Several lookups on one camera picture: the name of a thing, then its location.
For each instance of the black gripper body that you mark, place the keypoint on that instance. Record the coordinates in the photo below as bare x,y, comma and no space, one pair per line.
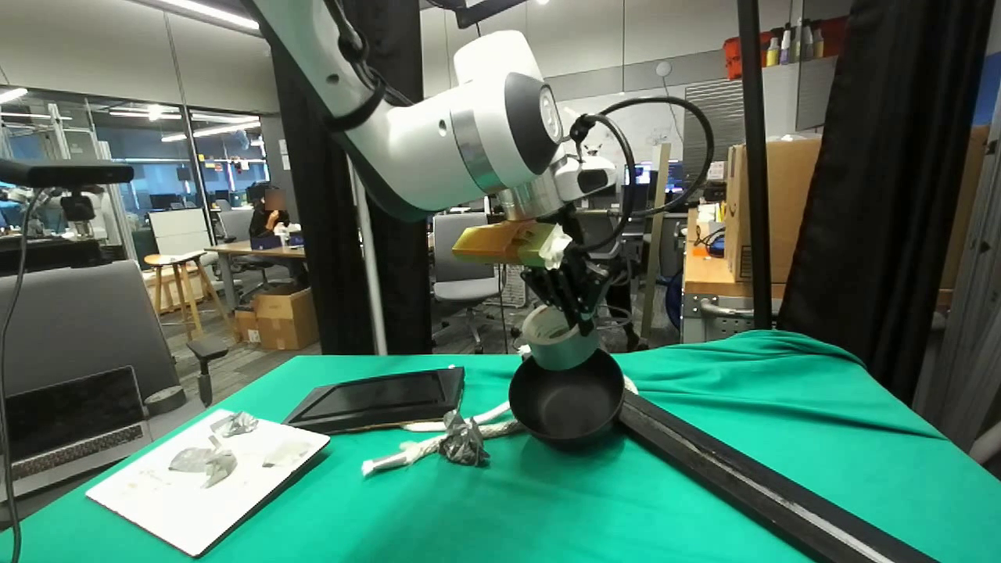
575,262

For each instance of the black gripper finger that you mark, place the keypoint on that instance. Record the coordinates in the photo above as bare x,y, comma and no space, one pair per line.
564,295
596,300

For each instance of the grey masking tape roll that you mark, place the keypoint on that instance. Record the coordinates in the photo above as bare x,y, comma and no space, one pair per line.
556,341

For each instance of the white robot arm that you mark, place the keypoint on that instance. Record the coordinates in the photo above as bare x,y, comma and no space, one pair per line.
494,128

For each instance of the black bowl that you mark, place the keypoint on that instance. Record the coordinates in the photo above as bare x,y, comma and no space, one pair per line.
567,408

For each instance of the grey office chair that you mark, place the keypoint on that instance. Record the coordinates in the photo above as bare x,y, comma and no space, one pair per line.
464,283

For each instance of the crumpled grey foil piece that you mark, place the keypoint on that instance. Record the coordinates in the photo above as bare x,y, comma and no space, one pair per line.
464,443

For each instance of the green table cloth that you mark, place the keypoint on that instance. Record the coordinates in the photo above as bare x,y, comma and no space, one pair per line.
795,403

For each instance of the cardboard box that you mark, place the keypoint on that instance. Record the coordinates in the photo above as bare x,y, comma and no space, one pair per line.
788,174

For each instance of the black curtain right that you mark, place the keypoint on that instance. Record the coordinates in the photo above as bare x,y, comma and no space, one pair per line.
887,182

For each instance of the black curtain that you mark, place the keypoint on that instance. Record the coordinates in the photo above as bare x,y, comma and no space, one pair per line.
887,182
337,247

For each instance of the seated person in background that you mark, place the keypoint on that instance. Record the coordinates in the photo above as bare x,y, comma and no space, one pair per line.
271,213

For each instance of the black curtain centre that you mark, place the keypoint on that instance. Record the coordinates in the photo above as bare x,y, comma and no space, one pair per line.
337,247

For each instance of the long black bar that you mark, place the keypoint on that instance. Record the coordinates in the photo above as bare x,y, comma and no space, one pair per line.
780,504

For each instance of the black vertical pole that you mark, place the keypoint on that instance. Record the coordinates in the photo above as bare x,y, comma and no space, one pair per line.
754,155

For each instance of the white printed paper sheet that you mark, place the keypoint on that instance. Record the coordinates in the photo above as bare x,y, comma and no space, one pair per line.
206,478

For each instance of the black laptop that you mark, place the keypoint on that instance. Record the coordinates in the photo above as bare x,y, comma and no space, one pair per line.
77,425

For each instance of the yellow wrist camera block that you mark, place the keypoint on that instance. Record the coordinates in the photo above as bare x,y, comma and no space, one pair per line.
519,242

